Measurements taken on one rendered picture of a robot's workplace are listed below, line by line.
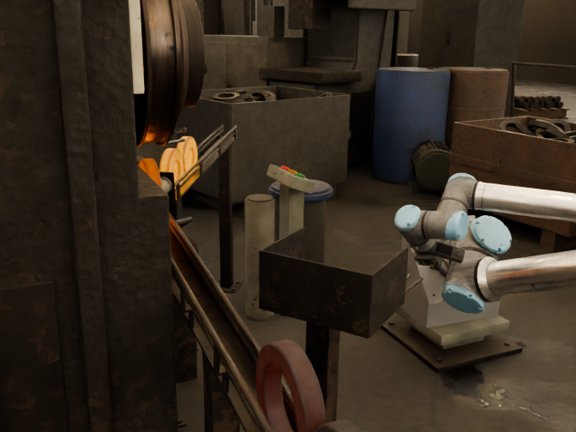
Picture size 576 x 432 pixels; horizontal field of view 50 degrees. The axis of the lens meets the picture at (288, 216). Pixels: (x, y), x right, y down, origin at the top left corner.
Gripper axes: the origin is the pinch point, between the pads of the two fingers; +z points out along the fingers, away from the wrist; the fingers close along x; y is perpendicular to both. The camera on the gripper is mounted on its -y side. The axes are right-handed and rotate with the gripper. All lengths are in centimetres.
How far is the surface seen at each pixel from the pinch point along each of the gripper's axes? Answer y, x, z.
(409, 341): 19.0, 20.9, 23.9
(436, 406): -5.2, 47.4, 5.4
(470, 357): -4.1, 22.0, 28.2
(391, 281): -25, 44, -83
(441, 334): 2.9, 19.5, 14.7
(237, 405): -19, 80, -109
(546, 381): -30, 24, 35
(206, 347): -4, 71, -106
